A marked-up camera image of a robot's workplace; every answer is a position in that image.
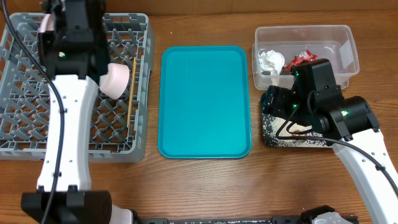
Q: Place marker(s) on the clear plastic bin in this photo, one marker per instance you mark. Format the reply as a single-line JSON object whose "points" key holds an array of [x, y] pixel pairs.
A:
{"points": [[333, 42]]}

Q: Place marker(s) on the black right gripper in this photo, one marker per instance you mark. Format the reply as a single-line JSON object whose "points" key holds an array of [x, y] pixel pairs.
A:
{"points": [[275, 102]]}

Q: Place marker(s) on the grey dishwasher rack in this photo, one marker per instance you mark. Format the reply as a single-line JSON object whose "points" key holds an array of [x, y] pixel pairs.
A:
{"points": [[25, 100]]}

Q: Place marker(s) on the white round plate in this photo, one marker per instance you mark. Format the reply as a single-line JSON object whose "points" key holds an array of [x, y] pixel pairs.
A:
{"points": [[47, 23]]}

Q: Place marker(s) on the teal plastic tray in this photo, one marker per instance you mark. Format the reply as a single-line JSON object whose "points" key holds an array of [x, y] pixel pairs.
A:
{"points": [[204, 105]]}

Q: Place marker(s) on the red snack wrapper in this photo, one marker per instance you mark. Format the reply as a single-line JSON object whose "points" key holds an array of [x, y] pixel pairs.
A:
{"points": [[304, 56]]}

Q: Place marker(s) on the white bowl with rice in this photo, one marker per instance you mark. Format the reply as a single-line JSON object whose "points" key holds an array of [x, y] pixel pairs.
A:
{"points": [[114, 83]]}

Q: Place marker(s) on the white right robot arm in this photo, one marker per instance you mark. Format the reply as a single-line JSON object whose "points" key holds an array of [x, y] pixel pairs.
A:
{"points": [[314, 109]]}

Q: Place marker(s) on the black flat tray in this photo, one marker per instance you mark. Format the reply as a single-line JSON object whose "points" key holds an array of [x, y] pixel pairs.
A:
{"points": [[276, 106]]}

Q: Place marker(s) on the wooden chopstick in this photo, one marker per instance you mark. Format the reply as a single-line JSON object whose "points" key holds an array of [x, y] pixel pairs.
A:
{"points": [[131, 92]]}

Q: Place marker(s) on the white napkin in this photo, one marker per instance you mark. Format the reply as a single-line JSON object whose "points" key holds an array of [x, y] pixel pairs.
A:
{"points": [[272, 64]]}

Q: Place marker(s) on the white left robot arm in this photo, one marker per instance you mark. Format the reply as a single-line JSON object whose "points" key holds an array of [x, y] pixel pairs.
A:
{"points": [[75, 60]]}

